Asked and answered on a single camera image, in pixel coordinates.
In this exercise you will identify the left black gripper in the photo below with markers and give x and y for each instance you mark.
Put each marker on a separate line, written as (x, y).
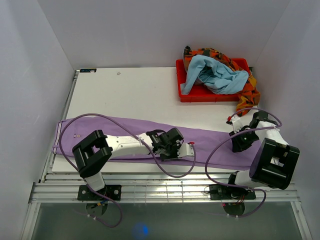
(175, 155)

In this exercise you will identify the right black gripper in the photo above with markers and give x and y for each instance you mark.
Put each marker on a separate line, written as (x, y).
(238, 146)

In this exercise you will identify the purple trousers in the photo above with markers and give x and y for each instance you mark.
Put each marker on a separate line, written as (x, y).
(68, 133)

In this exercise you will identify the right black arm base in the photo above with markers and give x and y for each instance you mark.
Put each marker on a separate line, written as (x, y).
(221, 192)

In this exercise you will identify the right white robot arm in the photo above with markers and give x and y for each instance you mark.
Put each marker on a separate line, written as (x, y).
(275, 161)

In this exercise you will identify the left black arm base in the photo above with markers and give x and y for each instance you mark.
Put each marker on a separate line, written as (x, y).
(111, 191)

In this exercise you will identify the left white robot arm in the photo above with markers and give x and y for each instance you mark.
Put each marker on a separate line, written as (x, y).
(93, 152)

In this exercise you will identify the orange camouflage trousers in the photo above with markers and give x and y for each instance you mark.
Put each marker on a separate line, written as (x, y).
(249, 96)

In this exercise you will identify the light blue trousers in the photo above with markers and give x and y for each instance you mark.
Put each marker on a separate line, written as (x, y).
(214, 75)

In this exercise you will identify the red plastic bin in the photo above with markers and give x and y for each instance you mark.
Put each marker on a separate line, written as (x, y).
(199, 93)

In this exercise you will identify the black label sticker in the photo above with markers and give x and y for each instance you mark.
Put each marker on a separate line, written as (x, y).
(88, 70)

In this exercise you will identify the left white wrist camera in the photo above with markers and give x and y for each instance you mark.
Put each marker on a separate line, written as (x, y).
(186, 150)

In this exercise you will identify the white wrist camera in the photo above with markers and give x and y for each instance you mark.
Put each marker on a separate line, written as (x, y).
(186, 150)
(236, 123)

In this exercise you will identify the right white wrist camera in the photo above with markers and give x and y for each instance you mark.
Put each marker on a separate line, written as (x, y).
(236, 123)

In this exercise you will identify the aluminium rail frame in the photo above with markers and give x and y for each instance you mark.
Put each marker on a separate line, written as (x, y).
(166, 203)

